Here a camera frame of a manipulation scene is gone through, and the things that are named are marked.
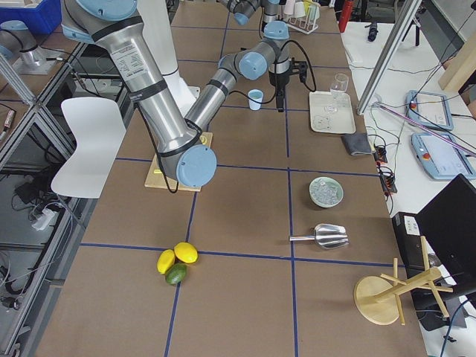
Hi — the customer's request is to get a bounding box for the green bowl of ice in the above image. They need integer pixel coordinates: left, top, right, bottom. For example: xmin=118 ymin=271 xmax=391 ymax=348
xmin=309 ymin=177 xmax=344 ymax=208

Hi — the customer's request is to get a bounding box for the blue storage bin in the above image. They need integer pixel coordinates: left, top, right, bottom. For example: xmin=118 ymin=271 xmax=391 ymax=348
xmin=1 ymin=0 xmax=62 ymax=34

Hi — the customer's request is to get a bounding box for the white plastic chair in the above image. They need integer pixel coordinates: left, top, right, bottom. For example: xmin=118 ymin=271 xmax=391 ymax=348
xmin=51 ymin=97 xmax=126 ymax=199

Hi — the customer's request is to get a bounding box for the black computer monitor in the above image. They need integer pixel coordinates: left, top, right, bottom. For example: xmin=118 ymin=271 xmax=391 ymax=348
xmin=416 ymin=174 xmax=475 ymax=295

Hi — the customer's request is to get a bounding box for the steel ice scoop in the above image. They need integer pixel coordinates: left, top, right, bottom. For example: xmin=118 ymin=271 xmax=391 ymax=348
xmin=289 ymin=223 xmax=350 ymax=250

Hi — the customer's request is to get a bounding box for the white power strip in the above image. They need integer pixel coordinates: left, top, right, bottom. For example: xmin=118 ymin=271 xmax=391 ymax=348
xmin=31 ymin=208 xmax=57 ymax=231

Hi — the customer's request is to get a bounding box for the black box with label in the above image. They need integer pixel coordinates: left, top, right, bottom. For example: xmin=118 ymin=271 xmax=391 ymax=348
xmin=392 ymin=212 xmax=424 ymax=277

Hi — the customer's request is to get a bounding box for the blue teach pendant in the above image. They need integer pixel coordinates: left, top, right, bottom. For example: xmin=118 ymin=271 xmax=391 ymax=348
xmin=405 ymin=90 xmax=454 ymax=130
xmin=411 ymin=133 xmax=475 ymax=181

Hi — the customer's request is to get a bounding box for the aluminium frame post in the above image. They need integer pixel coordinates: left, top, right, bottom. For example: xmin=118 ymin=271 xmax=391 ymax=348
xmin=356 ymin=0 xmax=422 ymax=115

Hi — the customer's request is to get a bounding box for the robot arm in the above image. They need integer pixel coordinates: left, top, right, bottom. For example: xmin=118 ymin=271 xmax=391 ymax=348
xmin=61 ymin=1 xmax=289 ymax=187
xmin=221 ymin=1 xmax=309 ymax=91

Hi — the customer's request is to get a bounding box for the steel muddler black tip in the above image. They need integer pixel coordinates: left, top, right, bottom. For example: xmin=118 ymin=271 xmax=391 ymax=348
xmin=275 ymin=86 xmax=286 ymax=112

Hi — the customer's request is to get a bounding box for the white wire cup rack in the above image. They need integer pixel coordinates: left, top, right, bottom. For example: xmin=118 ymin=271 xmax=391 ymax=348
xmin=283 ymin=0 xmax=321 ymax=34

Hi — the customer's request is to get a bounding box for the grey folded cloth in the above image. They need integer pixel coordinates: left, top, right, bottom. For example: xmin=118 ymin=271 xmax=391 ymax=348
xmin=341 ymin=132 xmax=375 ymax=156

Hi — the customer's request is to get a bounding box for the wooden mug tree stand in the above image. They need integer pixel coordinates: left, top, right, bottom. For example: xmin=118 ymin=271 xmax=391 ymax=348
xmin=353 ymin=236 xmax=453 ymax=326

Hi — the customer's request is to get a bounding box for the bamboo cutting board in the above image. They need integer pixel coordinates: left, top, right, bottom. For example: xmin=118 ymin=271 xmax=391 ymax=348
xmin=144 ymin=132 xmax=215 ymax=193

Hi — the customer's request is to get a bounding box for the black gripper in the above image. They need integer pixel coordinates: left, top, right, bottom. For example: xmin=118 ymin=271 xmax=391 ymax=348
xmin=268 ymin=57 xmax=309 ymax=86

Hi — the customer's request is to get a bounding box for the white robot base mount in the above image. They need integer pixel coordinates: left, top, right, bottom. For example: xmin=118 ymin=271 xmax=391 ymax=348
xmin=138 ymin=0 xmax=200 ymax=115

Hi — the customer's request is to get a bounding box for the clear wine glass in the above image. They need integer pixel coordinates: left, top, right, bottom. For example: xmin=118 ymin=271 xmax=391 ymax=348
xmin=325 ymin=73 xmax=349 ymax=113

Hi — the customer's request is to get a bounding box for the yellow lemon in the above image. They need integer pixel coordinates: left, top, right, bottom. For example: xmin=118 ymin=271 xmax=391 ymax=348
xmin=156 ymin=249 xmax=176 ymax=274
xmin=173 ymin=242 xmax=199 ymax=264

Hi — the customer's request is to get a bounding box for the black power strip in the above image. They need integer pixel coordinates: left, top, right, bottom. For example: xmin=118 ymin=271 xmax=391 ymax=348
xmin=373 ymin=145 xmax=398 ymax=196

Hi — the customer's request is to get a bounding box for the cream bear serving tray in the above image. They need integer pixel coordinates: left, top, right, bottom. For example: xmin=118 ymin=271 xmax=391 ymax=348
xmin=309 ymin=91 xmax=356 ymax=134

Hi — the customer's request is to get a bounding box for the green lime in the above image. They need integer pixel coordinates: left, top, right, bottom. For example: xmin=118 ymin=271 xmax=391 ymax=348
xmin=165 ymin=263 xmax=187 ymax=286

